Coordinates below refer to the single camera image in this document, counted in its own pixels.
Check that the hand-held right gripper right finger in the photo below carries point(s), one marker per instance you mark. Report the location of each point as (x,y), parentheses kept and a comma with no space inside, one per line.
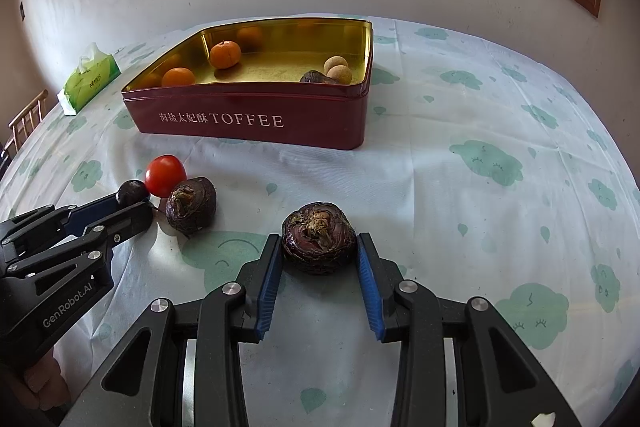
(370,292)

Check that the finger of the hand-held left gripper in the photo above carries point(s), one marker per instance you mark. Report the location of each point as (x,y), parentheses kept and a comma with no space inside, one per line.
(90,214)
(130,219)

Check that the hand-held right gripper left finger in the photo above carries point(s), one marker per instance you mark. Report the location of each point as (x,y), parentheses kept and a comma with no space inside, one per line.
(267,292)

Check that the small dark round fruit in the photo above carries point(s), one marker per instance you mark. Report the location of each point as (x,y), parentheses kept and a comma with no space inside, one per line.
(132,192)

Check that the dark water chestnut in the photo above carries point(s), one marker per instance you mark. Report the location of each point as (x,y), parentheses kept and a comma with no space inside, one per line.
(318,237)
(191,205)
(315,78)

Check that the red and gold tin box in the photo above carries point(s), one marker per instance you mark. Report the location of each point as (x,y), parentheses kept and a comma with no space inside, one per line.
(240,117)

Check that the dimpled orange mandarin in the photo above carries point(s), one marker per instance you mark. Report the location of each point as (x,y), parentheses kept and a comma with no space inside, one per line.
(225,55)

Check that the brown longan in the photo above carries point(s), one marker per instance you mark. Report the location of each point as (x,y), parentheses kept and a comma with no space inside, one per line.
(332,61)
(341,76)

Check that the person's left hand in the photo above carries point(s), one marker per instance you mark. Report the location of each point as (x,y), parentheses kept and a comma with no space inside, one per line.
(47,382)

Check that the red tomato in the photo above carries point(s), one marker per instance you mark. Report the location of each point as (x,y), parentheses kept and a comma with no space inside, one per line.
(165,174)

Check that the wooden chair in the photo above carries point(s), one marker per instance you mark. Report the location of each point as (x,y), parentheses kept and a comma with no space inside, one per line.
(27,117)

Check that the green tissue pack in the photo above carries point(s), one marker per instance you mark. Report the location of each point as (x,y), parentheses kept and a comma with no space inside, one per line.
(90,79)

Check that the white cloud print tablecloth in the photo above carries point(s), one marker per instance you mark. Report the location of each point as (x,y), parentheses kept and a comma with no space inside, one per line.
(475,207)

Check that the smooth orange kumquat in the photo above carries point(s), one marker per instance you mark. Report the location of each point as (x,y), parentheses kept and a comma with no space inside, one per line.
(178,78)

